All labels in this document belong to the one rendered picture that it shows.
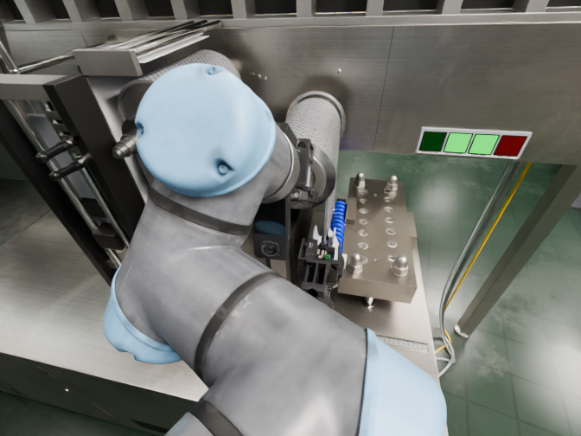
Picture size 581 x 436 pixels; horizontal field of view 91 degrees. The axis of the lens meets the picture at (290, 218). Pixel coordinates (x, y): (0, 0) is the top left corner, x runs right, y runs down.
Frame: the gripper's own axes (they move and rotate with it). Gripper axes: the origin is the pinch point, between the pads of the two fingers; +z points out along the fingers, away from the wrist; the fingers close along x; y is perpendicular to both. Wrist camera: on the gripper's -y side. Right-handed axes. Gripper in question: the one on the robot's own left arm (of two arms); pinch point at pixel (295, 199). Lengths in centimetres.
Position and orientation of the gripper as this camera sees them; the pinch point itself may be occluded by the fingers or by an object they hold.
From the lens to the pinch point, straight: 50.0
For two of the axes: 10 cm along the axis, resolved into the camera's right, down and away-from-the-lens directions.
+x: -9.8, -1.1, 1.8
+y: 1.1, -9.9, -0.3
